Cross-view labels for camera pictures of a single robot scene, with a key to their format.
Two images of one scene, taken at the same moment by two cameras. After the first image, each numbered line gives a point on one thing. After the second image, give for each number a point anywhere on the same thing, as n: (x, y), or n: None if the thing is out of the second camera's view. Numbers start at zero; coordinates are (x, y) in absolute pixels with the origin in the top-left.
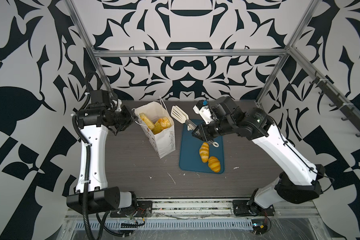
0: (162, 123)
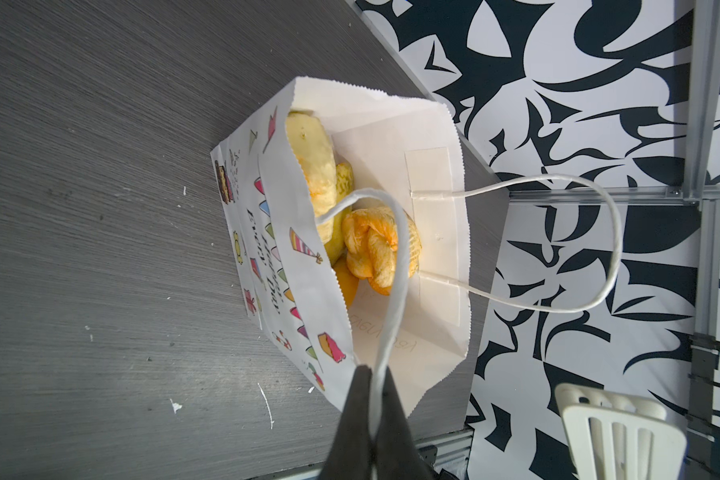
0: (371, 240)
